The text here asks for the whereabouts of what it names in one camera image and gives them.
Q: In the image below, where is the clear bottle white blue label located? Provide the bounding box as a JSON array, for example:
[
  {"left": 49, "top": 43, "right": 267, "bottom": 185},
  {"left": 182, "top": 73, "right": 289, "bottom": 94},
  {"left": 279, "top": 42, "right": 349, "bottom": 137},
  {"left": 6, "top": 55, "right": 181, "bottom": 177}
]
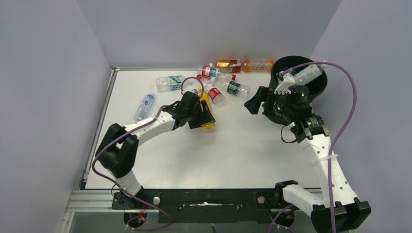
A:
[{"left": 293, "top": 64, "right": 326, "bottom": 85}]

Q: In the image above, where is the clear bottle blue green label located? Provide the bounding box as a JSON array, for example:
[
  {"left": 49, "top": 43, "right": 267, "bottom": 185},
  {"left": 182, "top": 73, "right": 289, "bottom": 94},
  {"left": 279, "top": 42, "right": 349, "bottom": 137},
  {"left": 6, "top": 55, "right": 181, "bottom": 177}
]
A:
[{"left": 155, "top": 75, "right": 186, "bottom": 93}]

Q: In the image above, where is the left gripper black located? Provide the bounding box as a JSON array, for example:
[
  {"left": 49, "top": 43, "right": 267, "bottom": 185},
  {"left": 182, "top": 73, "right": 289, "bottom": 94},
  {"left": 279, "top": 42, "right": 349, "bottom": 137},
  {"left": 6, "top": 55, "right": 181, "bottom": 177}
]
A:
[{"left": 187, "top": 100, "right": 214, "bottom": 129}]

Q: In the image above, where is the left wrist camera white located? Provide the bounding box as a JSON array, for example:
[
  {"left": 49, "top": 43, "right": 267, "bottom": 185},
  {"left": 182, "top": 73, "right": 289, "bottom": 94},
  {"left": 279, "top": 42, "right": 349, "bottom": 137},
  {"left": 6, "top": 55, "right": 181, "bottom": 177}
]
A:
[{"left": 190, "top": 88, "right": 202, "bottom": 97}]

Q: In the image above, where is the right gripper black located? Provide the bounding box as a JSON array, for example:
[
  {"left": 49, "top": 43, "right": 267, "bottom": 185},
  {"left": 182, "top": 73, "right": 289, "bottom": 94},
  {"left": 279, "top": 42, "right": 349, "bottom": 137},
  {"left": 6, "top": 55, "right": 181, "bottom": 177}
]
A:
[{"left": 244, "top": 86, "right": 294, "bottom": 120}]

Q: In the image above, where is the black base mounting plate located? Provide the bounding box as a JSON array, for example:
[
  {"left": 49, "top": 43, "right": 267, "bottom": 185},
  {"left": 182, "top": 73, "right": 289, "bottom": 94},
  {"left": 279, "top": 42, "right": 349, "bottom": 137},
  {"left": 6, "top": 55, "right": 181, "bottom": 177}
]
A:
[{"left": 112, "top": 188, "right": 288, "bottom": 224}]

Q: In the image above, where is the clear bottle red blue label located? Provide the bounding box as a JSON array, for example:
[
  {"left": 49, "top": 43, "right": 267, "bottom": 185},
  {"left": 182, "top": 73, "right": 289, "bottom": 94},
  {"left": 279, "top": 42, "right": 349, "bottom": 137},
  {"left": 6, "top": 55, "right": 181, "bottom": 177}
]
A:
[{"left": 197, "top": 66, "right": 236, "bottom": 81}]

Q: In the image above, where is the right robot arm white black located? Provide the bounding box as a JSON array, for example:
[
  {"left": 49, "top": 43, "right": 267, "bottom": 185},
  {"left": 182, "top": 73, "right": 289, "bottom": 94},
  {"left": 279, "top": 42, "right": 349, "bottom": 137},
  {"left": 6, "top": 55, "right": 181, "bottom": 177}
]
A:
[{"left": 244, "top": 85, "right": 371, "bottom": 233}]

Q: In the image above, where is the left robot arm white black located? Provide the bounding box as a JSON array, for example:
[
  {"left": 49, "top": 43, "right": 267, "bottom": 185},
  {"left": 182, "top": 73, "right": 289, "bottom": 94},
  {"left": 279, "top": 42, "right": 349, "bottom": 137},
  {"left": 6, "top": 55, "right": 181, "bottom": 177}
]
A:
[{"left": 92, "top": 92, "right": 215, "bottom": 196}]

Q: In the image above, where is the clear blue water bottle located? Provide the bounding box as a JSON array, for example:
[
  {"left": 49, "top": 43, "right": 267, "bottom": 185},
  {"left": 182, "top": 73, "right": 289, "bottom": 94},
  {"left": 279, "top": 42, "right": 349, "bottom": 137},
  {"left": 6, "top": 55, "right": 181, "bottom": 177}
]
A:
[{"left": 133, "top": 92, "right": 155, "bottom": 123}]

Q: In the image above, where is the yellow juice bottle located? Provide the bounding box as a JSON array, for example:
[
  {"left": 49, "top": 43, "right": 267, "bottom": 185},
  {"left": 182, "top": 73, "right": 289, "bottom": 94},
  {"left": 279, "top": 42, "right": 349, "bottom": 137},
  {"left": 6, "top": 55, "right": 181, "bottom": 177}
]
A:
[{"left": 200, "top": 93, "right": 215, "bottom": 132}]

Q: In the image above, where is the black ribbed plastic bin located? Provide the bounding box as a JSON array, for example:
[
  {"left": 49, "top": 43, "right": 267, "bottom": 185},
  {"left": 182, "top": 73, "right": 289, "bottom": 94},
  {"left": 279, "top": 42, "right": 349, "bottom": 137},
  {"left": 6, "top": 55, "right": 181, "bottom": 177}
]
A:
[{"left": 269, "top": 55, "right": 327, "bottom": 99}]

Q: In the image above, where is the orange drink bottle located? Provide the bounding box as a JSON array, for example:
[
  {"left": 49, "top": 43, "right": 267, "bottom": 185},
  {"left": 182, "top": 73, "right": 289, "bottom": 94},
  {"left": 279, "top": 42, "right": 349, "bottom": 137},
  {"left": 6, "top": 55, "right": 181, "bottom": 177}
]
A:
[{"left": 244, "top": 59, "right": 275, "bottom": 73}]

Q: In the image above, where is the red gold label bottle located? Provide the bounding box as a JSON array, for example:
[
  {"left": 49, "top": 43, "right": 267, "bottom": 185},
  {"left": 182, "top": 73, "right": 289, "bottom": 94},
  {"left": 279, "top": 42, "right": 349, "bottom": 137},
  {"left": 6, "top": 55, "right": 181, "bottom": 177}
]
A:
[{"left": 216, "top": 59, "right": 242, "bottom": 73}]

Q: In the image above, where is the clear bottle dark green label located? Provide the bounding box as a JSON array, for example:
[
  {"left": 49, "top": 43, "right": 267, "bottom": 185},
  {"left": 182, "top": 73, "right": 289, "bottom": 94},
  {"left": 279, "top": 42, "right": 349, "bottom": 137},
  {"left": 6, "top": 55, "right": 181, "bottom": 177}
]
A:
[{"left": 215, "top": 79, "right": 251, "bottom": 100}]

